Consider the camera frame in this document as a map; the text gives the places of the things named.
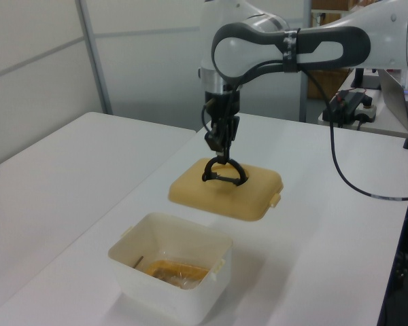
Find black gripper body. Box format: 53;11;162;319
203;89;242;120

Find black lid handle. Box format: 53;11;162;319
201;157;250;188

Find tan tool case lid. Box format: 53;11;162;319
167;156;284;223

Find white plastic tool case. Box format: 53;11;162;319
107;211;234;326

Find black tape band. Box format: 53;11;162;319
281;28;303;74

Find brown cardboard box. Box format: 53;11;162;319
307;67;352;100

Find black control box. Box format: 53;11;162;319
322;89;365;124

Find grey emergency stop button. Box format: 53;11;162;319
354;96;377;124

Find black monitor stand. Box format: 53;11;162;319
353;67;367;90

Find bagged yellow tools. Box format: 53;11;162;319
132;255;212;291

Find grey laptop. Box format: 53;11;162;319
378;67;408;136

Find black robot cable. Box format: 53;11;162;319
201;59;408;202

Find grey aluminium partition post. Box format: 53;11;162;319
77;0;114;116

